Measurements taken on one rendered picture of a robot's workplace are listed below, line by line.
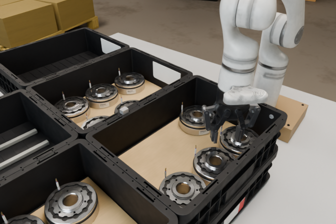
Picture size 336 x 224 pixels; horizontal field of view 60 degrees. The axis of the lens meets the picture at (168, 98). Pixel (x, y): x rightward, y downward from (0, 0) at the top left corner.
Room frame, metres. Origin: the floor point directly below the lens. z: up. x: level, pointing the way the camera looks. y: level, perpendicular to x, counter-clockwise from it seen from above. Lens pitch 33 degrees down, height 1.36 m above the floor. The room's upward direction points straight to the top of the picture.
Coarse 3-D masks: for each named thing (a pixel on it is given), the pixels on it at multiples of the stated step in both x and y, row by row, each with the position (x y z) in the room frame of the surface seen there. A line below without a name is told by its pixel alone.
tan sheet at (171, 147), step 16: (176, 128) 0.64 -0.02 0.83; (224, 128) 0.64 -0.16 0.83; (144, 144) 0.57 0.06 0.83; (160, 144) 0.57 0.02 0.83; (176, 144) 0.57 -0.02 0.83; (192, 144) 0.57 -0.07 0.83; (208, 144) 0.57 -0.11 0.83; (128, 160) 0.52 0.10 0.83; (144, 160) 0.52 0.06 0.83; (160, 160) 0.52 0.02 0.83; (176, 160) 0.52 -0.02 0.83; (192, 160) 0.52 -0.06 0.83; (144, 176) 0.46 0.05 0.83; (160, 176) 0.46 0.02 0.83
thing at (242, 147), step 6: (234, 126) 0.61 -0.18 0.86; (222, 132) 0.59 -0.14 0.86; (228, 132) 0.59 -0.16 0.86; (246, 132) 0.58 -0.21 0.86; (252, 132) 0.58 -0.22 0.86; (222, 138) 0.56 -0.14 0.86; (228, 138) 0.56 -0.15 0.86; (252, 138) 0.56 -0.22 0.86; (228, 144) 0.54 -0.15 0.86; (234, 144) 0.54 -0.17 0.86; (246, 144) 0.54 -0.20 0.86; (234, 150) 0.52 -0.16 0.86; (240, 150) 0.52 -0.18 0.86
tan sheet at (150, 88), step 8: (144, 88) 0.86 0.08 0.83; (152, 88) 0.86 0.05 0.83; (160, 88) 0.86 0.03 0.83; (120, 96) 0.81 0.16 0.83; (128, 96) 0.81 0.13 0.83; (136, 96) 0.81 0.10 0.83; (144, 96) 0.81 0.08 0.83; (96, 112) 0.72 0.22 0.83; (104, 112) 0.72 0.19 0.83; (112, 112) 0.72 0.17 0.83
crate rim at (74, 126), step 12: (132, 48) 0.97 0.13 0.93; (96, 60) 0.87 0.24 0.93; (156, 60) 0.88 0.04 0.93; (72, 72) 0.80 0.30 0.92; (36, 84) 0.72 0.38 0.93; (168, 84) 0.72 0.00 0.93; (36, 96) 0.65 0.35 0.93; (48, 108) 0.60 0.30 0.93; (108, 120) 0.55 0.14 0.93; (84, 132) 0.50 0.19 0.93
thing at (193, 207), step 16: (208, 80) 0.74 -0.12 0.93; (160, 96) 0.65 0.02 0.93; (128, 112) 0.58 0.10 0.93; (96, 128) 0.52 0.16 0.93; (272, 128) 0.52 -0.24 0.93; (96, 144) 0.46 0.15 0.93; (256, 144) 0.46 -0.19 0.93; (112, 160) 0.42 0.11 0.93; (240, 160) 0.42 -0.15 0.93; (224, 176) 0.38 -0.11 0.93; (160, 192) 0.34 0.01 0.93; (208, 192) 0.34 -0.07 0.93; (176, 208) 0.31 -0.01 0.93; (192, 208) 0.31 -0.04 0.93
